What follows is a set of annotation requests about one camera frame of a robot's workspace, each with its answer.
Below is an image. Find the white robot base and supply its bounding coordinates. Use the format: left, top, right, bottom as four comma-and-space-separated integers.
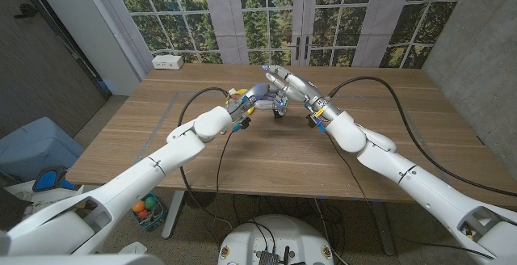
217, 215, 335, 265

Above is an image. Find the blue black padded object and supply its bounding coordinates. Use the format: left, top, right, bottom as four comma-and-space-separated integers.
32, 166, 78, 193

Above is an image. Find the printed window forest backdrop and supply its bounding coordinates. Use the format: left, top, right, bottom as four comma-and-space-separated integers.
86, 0, 473, 70

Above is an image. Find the teal toy basket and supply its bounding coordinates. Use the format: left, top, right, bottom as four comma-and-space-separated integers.
131, 193, 168, 231

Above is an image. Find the black round floor fan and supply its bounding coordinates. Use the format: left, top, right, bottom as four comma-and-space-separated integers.
184, 191, 217, 209

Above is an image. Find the grey table leg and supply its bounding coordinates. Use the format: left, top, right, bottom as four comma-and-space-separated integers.
370, 200, 397, 257

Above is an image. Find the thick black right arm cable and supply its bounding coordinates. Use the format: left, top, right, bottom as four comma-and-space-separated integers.
327, 75, 517, 198

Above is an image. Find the black door handle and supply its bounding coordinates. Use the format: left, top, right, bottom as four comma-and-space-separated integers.
14, 2, 40, 19

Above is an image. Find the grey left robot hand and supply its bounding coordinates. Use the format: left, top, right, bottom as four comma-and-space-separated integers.
225, 82, 290, 123

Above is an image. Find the white power box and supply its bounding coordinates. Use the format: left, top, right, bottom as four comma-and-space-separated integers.
152, 54, 184, 70

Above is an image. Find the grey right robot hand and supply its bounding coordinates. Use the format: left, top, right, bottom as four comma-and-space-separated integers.
261, 64, 343, 124

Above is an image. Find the blue-grey storage bin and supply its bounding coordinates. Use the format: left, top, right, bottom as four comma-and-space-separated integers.
0, 116, 85, 183

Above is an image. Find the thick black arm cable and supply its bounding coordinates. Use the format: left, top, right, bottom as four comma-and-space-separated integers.
177, 86, 235, 229
327, 75, 517, 198

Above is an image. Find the white table leg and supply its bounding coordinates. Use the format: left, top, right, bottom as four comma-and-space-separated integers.
162, 190, 186, 240

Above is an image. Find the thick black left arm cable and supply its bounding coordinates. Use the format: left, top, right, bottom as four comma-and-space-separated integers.
177, 86, 235, 229

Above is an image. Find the white robot chest shell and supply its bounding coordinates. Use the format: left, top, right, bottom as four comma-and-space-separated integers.
0, 254, 165, 265

